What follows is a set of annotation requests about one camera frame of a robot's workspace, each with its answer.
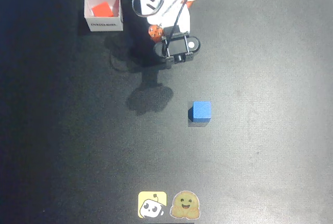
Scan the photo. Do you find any white cardboard box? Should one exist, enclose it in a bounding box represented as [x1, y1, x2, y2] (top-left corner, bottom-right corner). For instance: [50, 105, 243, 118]
[83, 0, 124, 33]

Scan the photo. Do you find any blue cube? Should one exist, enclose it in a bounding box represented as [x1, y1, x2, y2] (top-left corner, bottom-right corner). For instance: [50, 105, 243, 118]
[188, 100, 212, 124]

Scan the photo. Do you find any red cube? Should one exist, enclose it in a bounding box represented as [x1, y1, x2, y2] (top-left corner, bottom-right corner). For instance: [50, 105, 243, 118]
[91, 1, 114, 18]

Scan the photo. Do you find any yellow robot sticker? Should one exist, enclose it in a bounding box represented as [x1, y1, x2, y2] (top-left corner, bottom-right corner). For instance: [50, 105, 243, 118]
[137, 190, 168, 219]

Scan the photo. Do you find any black gripper-mounted camera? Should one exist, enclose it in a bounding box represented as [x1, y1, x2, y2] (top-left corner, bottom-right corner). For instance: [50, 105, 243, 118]
[152, 31, 202, 70]

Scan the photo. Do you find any smiling hugging face sticker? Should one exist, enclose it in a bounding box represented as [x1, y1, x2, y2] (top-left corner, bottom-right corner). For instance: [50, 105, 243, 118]
[169, 190, 201, 220]

